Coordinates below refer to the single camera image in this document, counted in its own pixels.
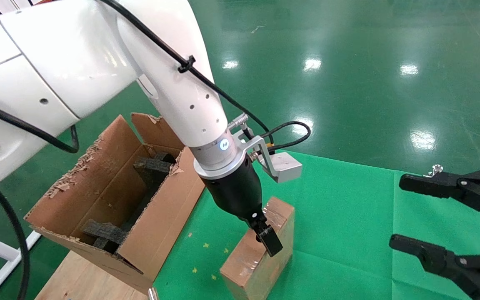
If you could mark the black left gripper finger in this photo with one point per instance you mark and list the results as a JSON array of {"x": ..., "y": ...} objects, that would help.
[{"x": 270, "y": 243}]

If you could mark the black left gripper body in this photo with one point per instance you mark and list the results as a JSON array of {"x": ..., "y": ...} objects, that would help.
[{"x": 233, "y": 191}]

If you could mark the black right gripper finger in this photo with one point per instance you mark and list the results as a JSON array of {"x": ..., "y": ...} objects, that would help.
[
  {"x": 452, "y": 264},
  {"x": 465, "y": 187}
]

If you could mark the small brown cardboard box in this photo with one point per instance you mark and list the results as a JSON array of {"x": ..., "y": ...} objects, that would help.
[{"x": 244, "y": 266}]

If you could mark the large open cardboard carton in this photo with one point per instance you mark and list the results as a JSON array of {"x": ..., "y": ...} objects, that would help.
[{"x": 156, "y": 233}]

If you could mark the black foam block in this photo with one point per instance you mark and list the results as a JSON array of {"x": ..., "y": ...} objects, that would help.
[
  {"x": 166, "y": 157},
  {"x": 102, "y": 231},
  {"x": 152, "y": 166}
]

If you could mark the green cloth mat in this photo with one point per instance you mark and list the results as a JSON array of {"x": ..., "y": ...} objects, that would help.
[{"x": 348, "y": 229}]

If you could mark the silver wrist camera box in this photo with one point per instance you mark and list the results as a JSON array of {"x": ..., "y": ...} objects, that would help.
[{"x": 286, "y": 166}]

